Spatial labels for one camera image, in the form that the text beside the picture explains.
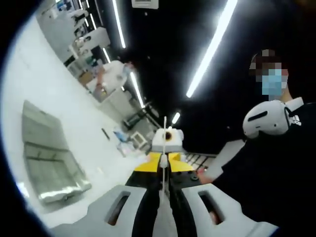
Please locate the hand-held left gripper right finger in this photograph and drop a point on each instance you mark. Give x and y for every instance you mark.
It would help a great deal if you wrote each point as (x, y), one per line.
(232, 217)

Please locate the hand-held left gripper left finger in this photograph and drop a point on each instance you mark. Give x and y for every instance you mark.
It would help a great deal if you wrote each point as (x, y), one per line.
(116, 209)

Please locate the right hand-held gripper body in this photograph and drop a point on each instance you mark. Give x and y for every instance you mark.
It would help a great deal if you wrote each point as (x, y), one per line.
(176, 143)

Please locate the clear plastic guide fixture box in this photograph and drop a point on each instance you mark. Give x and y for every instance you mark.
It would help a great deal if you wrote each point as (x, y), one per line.
(49, 160)

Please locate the dark metal rack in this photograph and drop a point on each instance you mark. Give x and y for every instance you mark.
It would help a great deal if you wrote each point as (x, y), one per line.
(138, 116)

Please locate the black pen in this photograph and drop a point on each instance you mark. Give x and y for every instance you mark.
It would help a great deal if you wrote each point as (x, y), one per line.
(105, 133)

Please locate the person's black shirt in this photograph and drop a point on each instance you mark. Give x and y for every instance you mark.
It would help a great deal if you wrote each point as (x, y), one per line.
(284, 177)

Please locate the white worn chest device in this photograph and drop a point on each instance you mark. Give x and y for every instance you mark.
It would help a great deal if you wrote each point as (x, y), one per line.
(266, 118)

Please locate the straight ceiling light strip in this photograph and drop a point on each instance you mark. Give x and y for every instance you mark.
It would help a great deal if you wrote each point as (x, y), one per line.
(213, 44)

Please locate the ceiling air vent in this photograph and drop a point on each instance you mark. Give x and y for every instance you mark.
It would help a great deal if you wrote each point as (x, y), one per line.
(144, 3)

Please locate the white open frame box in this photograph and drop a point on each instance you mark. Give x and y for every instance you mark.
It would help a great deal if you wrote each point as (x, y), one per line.
(139, 140)

